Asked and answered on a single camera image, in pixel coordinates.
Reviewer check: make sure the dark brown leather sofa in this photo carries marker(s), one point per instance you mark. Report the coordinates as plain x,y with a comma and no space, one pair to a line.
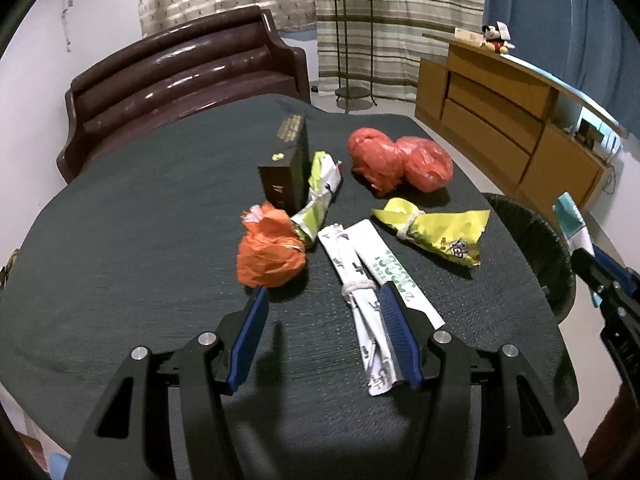
183,70

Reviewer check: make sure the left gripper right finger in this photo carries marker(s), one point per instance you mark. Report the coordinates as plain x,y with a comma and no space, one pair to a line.
488,415

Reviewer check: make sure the orange plastic bag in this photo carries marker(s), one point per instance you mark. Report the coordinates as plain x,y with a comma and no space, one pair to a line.
270,253

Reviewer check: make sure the white paper wrapper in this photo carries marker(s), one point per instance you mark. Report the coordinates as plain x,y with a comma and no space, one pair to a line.
359,292

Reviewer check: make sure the small cardboard box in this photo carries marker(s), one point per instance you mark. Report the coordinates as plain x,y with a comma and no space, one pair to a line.
468,36

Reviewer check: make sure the wooden sideboard cabinet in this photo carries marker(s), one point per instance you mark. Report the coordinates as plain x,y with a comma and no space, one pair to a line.
532,134

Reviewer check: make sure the yellow snack bag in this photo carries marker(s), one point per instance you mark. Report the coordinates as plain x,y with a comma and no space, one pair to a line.
453,236

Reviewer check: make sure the dark brown gold box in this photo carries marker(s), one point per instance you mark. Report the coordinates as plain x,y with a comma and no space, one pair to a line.
285,169

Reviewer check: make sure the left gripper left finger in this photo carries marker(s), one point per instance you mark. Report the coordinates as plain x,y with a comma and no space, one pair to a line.
127,435

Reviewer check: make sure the mickey mouse plush toy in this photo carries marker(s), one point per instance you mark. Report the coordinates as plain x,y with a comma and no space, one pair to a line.
497,38

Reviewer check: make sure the white green paper sleeve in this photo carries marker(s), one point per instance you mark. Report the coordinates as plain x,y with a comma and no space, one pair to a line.
385,267

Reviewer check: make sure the green white tied wrapper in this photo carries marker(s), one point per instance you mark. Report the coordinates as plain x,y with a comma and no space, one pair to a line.
324,181

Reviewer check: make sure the black trash bin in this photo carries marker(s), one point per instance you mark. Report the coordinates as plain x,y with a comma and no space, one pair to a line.
544,249

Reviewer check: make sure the striped beige curtain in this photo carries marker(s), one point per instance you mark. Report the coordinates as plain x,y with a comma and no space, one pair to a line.
404,32

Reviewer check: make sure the red plastic bag bundle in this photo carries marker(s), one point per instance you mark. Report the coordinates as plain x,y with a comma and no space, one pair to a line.
385,163

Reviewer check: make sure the light blue tube wrapper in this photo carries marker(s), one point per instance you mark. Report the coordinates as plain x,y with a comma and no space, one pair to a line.
573,226

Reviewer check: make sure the blue curtain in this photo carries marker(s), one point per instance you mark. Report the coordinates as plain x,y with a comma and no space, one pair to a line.
586,43

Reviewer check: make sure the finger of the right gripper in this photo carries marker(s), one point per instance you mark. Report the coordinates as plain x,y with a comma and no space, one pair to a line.
601,272

